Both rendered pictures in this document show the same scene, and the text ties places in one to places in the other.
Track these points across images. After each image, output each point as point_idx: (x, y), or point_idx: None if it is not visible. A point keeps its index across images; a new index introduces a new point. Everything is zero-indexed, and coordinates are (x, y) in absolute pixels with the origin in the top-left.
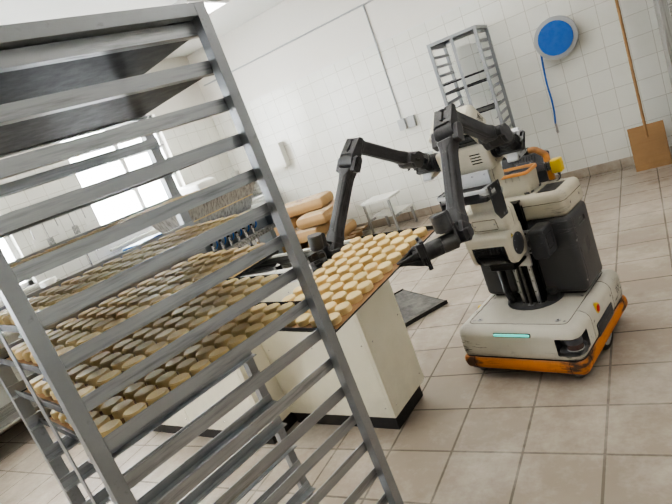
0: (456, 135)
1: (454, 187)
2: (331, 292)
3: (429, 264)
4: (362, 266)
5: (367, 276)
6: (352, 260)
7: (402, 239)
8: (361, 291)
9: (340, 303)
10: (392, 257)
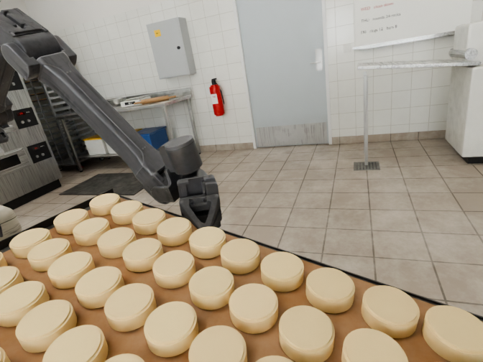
0: (72, 53)
1: (126, 121)
2: (264, 360)
3: None
4: (144, 284)
5: (239, 261)
6: (48, 318)
7: (103, 219)
8: (302, 276)
9: (373, 310)
10: (185, 225)
